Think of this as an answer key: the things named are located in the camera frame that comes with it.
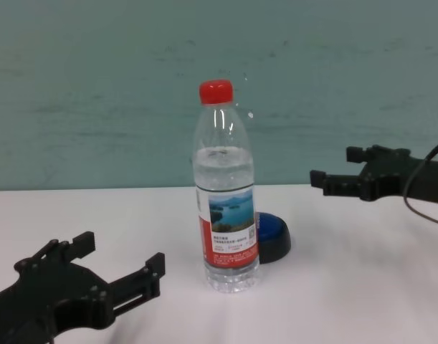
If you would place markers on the clear water bottle red cap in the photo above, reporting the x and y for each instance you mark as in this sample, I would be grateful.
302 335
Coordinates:
226 215

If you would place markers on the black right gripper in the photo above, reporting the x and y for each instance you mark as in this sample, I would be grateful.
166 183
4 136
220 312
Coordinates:
387 175

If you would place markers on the blue push button black base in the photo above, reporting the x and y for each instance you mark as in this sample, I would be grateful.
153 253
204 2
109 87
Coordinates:
272 234

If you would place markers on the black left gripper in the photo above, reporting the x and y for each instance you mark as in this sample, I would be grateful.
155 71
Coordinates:
53 297

